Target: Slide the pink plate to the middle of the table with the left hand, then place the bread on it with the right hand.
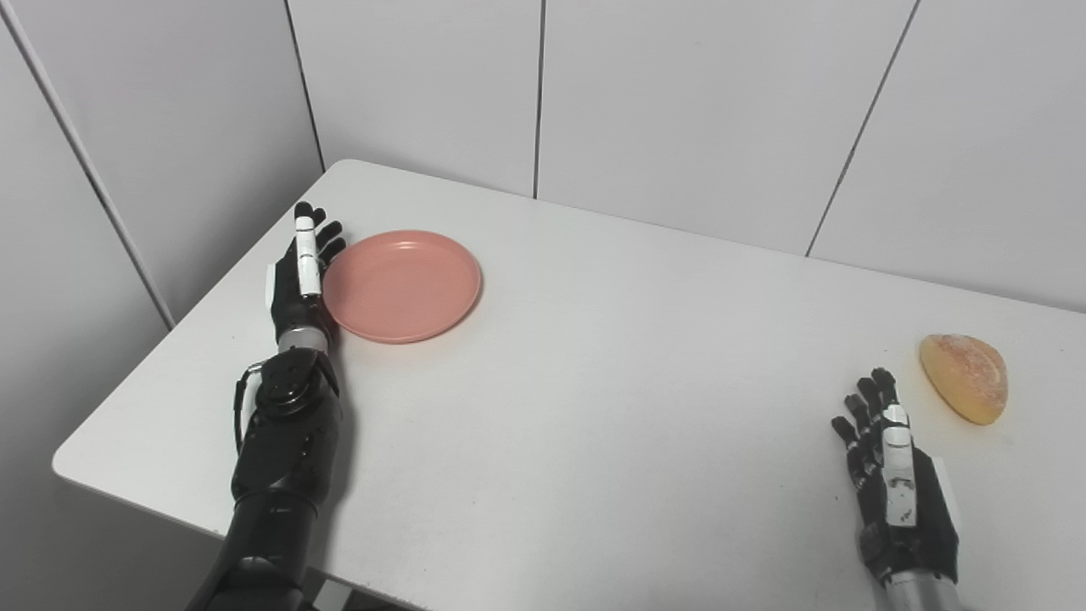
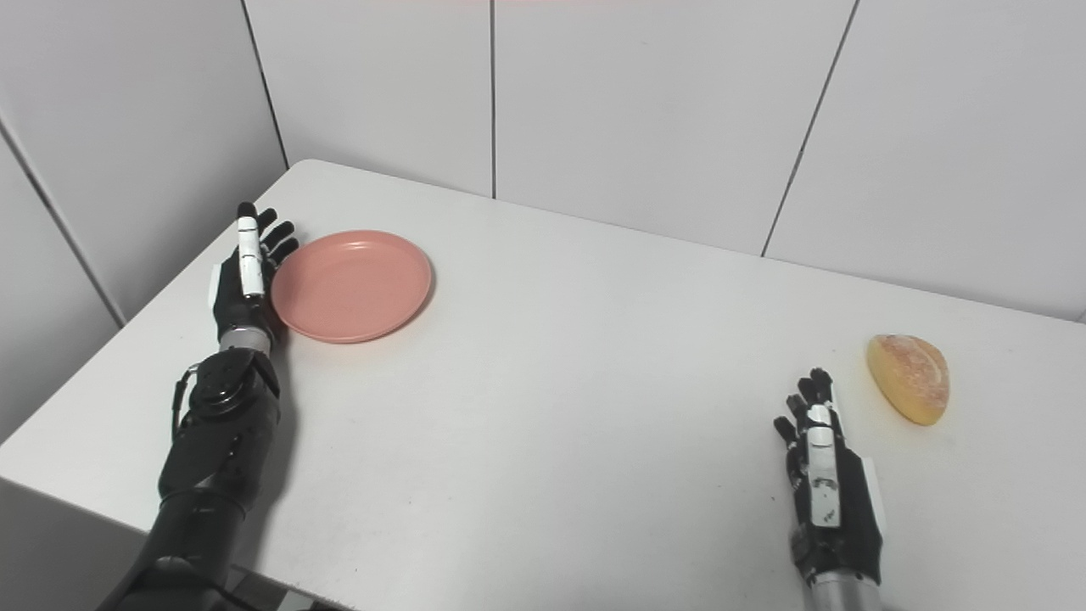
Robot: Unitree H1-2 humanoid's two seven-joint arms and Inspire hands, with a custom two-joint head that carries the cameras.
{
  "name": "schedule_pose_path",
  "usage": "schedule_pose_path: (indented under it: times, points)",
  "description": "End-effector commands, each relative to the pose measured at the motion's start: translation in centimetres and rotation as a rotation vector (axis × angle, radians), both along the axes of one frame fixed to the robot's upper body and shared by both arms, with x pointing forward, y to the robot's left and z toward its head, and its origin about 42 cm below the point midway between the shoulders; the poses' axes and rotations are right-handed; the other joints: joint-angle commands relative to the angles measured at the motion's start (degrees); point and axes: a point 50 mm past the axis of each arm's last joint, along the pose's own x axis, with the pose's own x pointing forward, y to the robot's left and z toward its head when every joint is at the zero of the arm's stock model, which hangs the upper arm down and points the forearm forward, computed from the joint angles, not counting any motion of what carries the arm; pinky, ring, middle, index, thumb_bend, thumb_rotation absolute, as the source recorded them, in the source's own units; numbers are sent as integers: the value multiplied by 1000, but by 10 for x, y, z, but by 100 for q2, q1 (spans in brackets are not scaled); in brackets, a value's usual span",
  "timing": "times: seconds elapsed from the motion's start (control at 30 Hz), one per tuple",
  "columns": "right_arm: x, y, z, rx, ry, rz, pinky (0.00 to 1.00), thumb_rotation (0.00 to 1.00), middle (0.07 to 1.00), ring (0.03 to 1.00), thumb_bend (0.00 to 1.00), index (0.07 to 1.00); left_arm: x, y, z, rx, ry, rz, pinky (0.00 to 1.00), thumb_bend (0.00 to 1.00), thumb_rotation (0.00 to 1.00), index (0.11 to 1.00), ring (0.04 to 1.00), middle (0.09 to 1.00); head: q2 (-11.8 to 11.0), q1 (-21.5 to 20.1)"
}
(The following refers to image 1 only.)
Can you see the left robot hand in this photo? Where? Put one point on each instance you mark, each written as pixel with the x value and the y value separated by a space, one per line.
pixel 304 280

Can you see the golden bread roll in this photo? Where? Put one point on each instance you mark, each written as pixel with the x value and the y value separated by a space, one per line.
pixel 966 377

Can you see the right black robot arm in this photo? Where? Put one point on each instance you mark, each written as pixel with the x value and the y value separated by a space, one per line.
pixel 920 594

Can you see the pink plastic plate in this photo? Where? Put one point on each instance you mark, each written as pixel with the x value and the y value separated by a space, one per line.
pixel 402 286

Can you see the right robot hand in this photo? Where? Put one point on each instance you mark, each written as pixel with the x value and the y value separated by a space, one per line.
pixel 901 501

